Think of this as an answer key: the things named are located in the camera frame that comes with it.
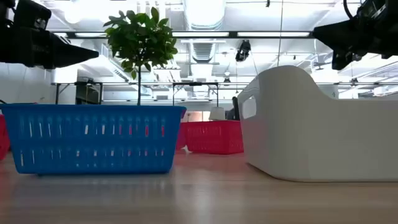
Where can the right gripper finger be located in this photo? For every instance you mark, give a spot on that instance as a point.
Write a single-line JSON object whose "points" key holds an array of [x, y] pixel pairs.
{"points": [[340, 59], [345, 35]]}

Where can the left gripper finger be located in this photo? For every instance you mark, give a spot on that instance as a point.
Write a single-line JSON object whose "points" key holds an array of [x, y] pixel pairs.
{"points": [[71, 54]]}

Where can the white plastic bin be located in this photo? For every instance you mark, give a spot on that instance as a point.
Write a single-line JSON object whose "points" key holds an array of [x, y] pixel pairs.
{"points": [[311, 140]]}

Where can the blue plastic slotted basket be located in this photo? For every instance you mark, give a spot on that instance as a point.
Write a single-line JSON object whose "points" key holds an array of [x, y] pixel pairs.
{"points": [[93, 141]]}

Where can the black-framed background table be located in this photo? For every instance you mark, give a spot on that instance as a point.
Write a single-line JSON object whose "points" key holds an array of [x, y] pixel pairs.
{"points": [[88, 93], [196, 83]]}

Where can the green leafy plant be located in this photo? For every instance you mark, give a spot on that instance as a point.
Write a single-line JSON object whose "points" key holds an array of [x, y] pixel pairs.
{"points": [[140, 37]]}

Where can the long ceiling light panel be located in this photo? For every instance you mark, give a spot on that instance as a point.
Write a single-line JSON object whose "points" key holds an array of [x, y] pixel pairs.
{"points": [[273, 34], [200, 34]]}

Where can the black hanging spotlight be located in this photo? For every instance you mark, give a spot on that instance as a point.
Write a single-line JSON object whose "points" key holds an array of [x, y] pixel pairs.
{"points": [[243, 49]]}

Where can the black computer monitor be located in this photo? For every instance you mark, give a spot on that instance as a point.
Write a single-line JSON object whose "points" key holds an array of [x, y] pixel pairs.
{"points": [[235, 109]]}

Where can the white lampshade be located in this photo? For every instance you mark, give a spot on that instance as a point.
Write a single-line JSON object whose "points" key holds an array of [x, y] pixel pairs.
{"points": [[216, 113]]}

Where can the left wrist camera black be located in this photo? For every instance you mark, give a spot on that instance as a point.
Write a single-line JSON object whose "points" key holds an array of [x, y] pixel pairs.
{"points": [[31, 14]]}

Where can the silver ventilation duct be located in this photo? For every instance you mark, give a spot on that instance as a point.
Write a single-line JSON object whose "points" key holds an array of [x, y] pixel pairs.
{"points": [[203, 15]]}

